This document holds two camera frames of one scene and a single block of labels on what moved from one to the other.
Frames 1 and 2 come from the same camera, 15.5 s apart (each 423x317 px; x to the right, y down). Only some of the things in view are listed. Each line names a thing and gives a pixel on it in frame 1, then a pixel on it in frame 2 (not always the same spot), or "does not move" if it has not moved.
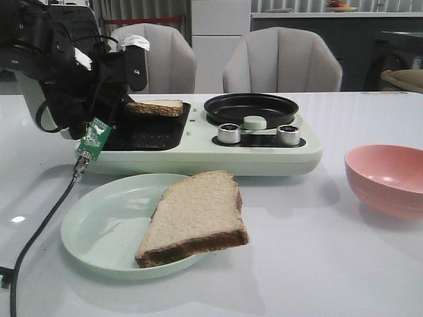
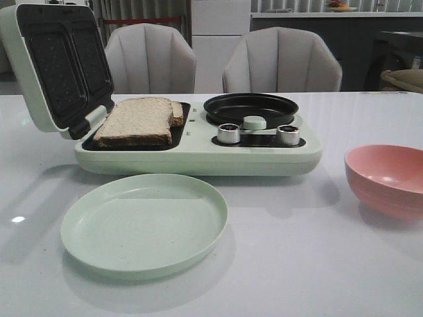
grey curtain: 143,8 does not move
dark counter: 364,44 does not move
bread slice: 163,107 -> 176,119
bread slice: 201,212 -> 137,121
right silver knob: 288,135 does not move
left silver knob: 229,133 does not move
